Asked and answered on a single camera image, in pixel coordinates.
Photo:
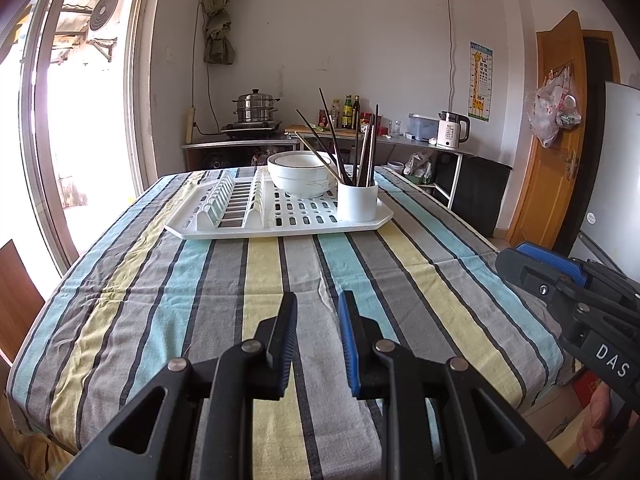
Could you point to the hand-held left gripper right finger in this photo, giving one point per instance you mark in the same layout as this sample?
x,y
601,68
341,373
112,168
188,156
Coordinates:
x,y
350,350

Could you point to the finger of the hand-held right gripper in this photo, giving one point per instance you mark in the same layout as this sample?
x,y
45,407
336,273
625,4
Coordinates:
x,y
530,272
555,260

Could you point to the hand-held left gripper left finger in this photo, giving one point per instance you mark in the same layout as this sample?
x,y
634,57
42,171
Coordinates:
x,y
282,350

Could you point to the white cup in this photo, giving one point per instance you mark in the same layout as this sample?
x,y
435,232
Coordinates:
x,y
357,205

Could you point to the person's right hand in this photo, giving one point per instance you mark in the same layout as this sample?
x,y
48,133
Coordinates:
x,y
595,410

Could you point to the orange wooden door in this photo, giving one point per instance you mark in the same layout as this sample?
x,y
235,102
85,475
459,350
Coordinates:
x,y
545,185

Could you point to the black panel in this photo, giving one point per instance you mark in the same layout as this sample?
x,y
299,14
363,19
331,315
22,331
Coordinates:
x,y
482,195

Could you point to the white plastic dish rack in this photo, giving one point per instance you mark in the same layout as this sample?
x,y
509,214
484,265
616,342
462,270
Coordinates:
x,y
280,231

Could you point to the striped tablecloth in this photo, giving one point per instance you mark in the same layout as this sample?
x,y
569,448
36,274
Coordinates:
x,y
150,300

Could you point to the clear plastic bag bundle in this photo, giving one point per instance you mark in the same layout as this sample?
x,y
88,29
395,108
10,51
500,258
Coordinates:
x,y
420,167

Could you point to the hanging plastic bags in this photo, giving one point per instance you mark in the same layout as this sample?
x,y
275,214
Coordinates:
x,y
552,105

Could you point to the white electric kettle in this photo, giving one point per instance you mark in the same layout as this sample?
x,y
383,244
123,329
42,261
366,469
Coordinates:
x,y
450,132

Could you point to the white bowl with dark rim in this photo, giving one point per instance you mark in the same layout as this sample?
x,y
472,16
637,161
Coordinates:
x,y
305,190
295,172

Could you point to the clear container with blue lid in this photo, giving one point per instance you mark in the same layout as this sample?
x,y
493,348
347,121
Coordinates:
x,y
422,127

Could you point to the drinking glass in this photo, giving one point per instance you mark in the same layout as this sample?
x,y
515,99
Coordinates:
x,y
395,129

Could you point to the metal stove stand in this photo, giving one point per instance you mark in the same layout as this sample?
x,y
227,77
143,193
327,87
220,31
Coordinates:
x,y
220,145

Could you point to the wooden cutting board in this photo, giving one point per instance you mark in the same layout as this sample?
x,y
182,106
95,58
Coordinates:
x,y
300,131

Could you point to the black gas stove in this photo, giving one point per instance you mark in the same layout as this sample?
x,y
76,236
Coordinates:
x,y
250,131

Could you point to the small red spice jar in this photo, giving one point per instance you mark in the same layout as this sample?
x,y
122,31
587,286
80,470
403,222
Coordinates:
x,y
323,120

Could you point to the clear seasoning bottle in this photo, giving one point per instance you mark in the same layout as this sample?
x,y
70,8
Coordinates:
x,y
335,116

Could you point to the dark bottle with yellow label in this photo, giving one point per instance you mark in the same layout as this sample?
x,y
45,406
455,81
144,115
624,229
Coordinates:
x,y
347,115

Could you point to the dark green bottle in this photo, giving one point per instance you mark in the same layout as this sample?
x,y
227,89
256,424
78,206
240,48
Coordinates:
x,y
356,112

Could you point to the steel steamer pot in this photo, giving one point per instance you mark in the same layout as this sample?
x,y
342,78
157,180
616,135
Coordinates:
x,y
255,110

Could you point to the beige power strip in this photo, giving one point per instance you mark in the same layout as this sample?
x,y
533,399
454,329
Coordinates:
x,y
190,125

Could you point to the yellow printed cloth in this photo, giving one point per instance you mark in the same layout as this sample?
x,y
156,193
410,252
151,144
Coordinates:
x,y
35,447

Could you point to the brown wooden chair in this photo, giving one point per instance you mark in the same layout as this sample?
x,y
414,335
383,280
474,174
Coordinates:
x,y
20,300

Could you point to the sliding glass door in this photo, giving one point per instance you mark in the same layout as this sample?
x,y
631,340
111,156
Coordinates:
x,y
142,85

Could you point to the hanging grey cloth bundle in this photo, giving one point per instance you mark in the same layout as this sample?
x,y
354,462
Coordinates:
x,y
219,45

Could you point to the outdoor air conditioner unit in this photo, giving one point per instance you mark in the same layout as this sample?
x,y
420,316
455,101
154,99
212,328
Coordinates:
x,y
104,10

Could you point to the yellow black window sticker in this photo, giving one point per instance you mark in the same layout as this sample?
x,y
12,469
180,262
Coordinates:
x,y
20,25

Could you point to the giraffe wall poster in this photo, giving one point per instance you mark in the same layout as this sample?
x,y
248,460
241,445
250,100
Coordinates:
x,y
480,82

